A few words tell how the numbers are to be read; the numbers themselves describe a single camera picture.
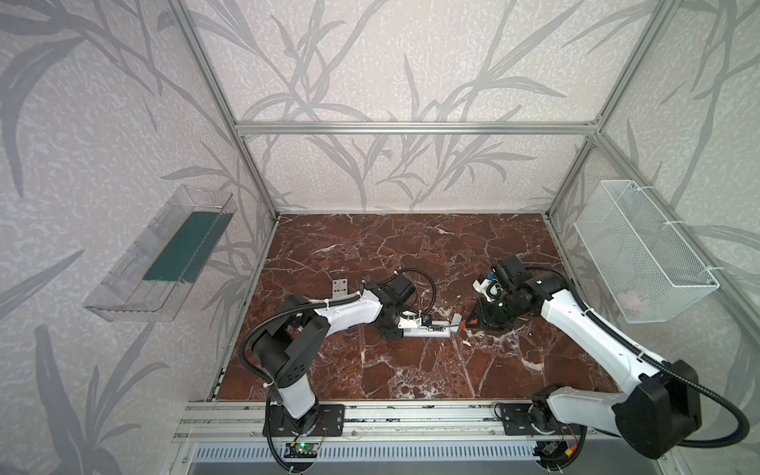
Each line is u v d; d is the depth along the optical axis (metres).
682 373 0.40
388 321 0.79
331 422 0.74
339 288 0.96
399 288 0.73
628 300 0.72
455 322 0.90
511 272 0.64
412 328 0.80
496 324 0.68
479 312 0.68
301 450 0.72
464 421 0.75
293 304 0.49
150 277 0.63
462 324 0.78
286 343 0.46
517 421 0.73
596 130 0.94
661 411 0.39
